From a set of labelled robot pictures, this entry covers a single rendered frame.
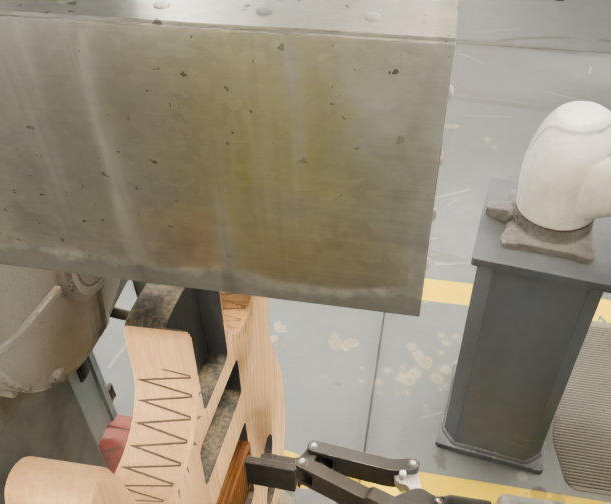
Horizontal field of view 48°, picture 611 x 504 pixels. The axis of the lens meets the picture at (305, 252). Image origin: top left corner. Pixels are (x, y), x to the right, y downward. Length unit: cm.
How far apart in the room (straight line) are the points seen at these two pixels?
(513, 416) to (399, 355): 46
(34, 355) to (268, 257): 30
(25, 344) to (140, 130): 30
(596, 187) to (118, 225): 109
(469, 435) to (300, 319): 65
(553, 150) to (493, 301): 35
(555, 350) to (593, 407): 56
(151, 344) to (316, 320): 174
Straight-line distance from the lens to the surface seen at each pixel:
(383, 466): 61
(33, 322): 55
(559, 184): 132
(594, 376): 217
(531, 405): 172
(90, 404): 113
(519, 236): 142
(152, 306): 45
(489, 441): 187
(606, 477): 198
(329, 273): 32
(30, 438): 92
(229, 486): 59
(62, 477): 35
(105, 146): 31
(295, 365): 206
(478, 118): 313
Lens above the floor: 163
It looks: 43 degrees down
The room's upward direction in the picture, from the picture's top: 2 degrees counter-clockwise
